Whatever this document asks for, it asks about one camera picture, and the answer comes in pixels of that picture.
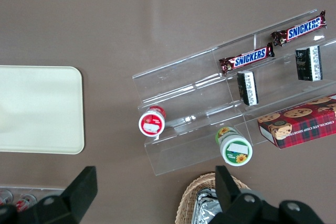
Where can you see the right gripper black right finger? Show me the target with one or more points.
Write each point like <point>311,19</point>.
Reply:
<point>236,208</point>

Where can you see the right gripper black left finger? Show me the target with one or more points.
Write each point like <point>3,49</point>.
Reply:
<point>78,197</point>

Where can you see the aluminium foil tray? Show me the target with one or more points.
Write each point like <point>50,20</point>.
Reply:
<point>207,205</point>

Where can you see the light wicker basket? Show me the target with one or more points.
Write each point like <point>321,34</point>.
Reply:
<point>189,197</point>

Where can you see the beige plastic tray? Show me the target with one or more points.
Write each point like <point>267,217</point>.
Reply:
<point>39,108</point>

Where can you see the clear acrylic bottle rack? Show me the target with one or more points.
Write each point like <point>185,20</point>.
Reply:
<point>44,191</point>

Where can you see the red cola bottle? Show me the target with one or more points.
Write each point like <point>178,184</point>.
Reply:
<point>5,197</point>
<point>25,201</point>

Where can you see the green lid yogurt cup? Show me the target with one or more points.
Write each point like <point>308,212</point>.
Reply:
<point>236,150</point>

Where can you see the red lid yogurt cup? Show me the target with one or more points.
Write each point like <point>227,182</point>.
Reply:
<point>151,124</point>

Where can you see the red tartan cookie box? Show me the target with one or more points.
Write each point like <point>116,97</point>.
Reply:
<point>302,127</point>

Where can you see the clear acrylic stepped shelf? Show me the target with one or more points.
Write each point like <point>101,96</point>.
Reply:
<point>189,98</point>

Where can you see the small black chocolate box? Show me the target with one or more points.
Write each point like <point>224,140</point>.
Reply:
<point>309,62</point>
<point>247,89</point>

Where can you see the Snickers chocolate bar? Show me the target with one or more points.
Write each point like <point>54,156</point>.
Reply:
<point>246,58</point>
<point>299,28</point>

